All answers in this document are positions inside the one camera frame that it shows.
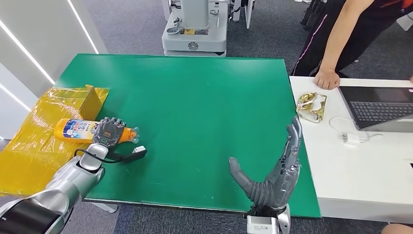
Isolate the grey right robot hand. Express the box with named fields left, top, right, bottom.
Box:
left=228, top=116, right=303, bottom=210

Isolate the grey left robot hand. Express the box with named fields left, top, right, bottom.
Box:
left=92, top=117, right=127, bottom=149

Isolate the orange plastic bottle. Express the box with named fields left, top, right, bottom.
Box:
left=53, top=118, right=140, bottom=145

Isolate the white desk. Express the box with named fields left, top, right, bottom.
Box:
left=288, top=76, right=413, bottom=224

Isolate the yellow taped cardboard box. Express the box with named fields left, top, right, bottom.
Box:
left=0, top=84, right=110, bottom=196

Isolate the gold foil snack packet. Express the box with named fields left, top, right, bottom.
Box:
left=295, top=92, right=327, bottom=124

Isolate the white charger adapter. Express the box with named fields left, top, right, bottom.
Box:
left=341, top=132, right=360, bottom=145

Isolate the person's hand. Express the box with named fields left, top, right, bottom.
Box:
left=313, top=68, right=341, bottom=90

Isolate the dark grey laptop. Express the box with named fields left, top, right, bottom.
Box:
left=338, top=85, right=413, bottom=133

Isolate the grey wheeled robot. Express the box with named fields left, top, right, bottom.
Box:
left=160, top=0, right=229, bottom=58

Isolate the person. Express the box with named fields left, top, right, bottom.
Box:
left=289, top=0, right=413, bottom=90

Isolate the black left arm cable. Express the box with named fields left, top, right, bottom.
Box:
left=74, top=148, right=125, bottom=164

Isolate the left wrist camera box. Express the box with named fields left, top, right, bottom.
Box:
left=106, top=145, right=148, bottom=164

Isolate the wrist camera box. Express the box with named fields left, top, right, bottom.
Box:
left=246, top=214, right=280, bottom=234
left=106, top=145, right=148, bottom=164

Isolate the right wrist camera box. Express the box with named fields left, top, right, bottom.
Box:
left=246, top=214, right=280, bottom=234

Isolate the white charger cable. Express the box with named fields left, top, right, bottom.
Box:
left=328, top=116, right=384, bottom=144

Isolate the white wall light strip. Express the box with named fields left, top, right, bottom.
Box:
left=0, top=19, right=56, bottom=85
left=67, top=0, right=99, bottom=55
left=0, top=83, right=32, bottom=113

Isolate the white stand frame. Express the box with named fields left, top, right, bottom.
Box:
left=231, top=0, right=255, bottom=30

